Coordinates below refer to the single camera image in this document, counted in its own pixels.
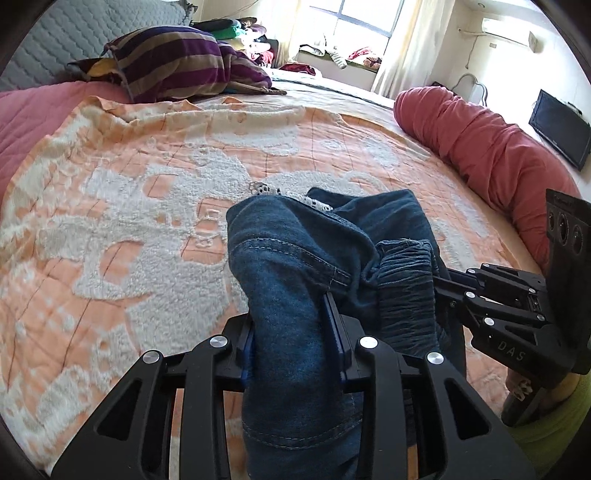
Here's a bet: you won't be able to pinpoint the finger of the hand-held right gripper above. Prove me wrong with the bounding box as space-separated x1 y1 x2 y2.
434 276 551 332
465 264 549 297

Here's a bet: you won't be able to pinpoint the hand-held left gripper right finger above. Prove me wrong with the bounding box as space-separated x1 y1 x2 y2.
323 292 536 480

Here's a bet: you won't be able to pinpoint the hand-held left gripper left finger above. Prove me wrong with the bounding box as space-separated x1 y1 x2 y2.
51 314 257 480

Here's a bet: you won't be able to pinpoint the blue denim pants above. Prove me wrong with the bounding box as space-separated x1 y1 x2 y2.
226 187 467 480

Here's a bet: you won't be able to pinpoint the red rolled quilt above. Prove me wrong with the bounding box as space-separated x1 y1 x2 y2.
394 86 583 273

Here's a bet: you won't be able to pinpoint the person's green clothing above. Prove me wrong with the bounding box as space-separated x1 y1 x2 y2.
505 369 591 480

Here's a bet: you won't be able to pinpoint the black flat screen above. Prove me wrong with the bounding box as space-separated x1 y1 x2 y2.
529 90 591 172

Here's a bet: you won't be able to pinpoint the orange and white blanket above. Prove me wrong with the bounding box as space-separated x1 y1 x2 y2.
0 95 543 476

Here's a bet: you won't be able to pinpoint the white air conditioner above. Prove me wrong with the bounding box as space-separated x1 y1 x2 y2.
480 17 539 51

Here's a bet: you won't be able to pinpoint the cream curtain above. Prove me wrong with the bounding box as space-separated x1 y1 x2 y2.
372 0 459 99

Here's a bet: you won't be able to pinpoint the red cloth on sill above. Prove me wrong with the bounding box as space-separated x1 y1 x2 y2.
346 46 384 71

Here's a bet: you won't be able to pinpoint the dark red cloth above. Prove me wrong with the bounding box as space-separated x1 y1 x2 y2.
278 62 317 77

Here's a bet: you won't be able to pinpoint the purple striped pillow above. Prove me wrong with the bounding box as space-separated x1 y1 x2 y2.
105 25 232 103
217 41 274 94

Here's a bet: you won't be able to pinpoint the white clothes on sill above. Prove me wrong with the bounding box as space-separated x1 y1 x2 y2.
299 34 348 70

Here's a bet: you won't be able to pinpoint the window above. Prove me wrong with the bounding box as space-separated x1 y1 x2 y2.
308 0 408 38

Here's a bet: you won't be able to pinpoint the pink bedsheet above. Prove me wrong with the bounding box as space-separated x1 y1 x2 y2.
0 80 134 199

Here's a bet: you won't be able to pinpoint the pile of colourful clothes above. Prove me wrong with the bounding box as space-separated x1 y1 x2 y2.
191 17 280 65

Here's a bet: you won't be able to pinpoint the yellow and black cloth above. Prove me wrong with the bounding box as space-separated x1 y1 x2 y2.
68 56 118 83

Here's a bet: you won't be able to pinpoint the grey quilted headboard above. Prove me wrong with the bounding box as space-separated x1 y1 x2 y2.
0 0 195 93

